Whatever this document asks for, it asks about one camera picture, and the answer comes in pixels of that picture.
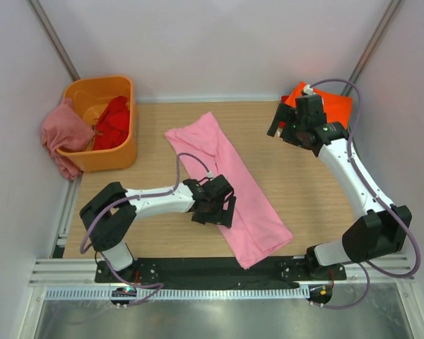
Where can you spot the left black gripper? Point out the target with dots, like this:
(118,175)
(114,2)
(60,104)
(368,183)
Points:
(220,210)

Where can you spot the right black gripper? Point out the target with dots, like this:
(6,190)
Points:
(287,118)

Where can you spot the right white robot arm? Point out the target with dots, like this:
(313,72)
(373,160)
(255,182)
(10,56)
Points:
(379,224)

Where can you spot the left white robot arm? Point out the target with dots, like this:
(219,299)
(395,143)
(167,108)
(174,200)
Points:
(109,215)

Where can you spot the folded red t-shirt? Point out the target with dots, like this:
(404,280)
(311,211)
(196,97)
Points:
(282,120)

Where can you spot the folded orange t-shirt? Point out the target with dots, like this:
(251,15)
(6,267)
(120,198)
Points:
(337,107)

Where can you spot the red shirt in basket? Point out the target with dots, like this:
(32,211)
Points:
(112,128)

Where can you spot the dusty pink shirt on basket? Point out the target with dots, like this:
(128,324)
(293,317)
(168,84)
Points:
(64,129)

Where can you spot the orange plastic basket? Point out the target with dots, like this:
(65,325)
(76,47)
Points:
(106,104)

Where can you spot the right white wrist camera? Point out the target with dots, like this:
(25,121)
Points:
(308,90)

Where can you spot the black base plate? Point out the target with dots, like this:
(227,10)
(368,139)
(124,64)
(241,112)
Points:
(273,273)

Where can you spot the white slotted cable duct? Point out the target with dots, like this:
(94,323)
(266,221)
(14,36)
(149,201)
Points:
(122,293)

